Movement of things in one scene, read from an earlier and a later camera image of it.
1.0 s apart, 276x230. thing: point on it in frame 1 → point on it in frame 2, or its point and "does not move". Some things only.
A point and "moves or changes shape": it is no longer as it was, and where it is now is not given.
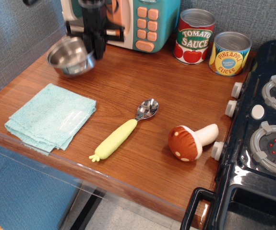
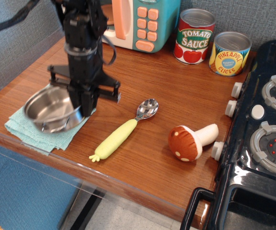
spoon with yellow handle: [146, 109] does not move
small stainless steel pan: [69, 54] moves or changes shape
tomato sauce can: [195, 31] does not move
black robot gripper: [95, 32] → [85, 70]
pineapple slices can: [229, 53] does not move
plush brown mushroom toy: [186, 144] does not move
